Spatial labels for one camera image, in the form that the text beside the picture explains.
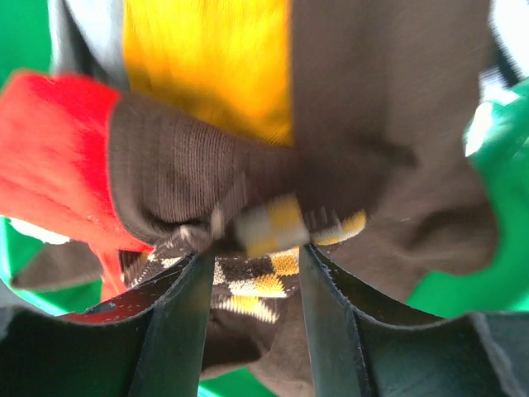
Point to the red sock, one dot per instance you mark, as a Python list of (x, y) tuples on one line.
[(54, 175)]

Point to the mustard yellow sock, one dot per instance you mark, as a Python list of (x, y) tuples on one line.
[(223, 62)]

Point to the green plastic crate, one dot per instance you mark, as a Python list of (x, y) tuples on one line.
[(495, 143)]

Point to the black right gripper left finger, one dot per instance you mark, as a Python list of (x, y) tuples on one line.
[(148, 341)]

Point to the dark brown sock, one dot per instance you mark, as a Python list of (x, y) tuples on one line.
[(398, 80)]

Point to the brown argyle sock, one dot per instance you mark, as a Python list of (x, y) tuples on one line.
[(183, 185)]

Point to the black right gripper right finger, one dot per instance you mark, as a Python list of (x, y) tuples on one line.
[(364, 343)]

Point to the light grey sock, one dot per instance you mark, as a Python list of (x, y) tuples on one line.
[(87, 38)]

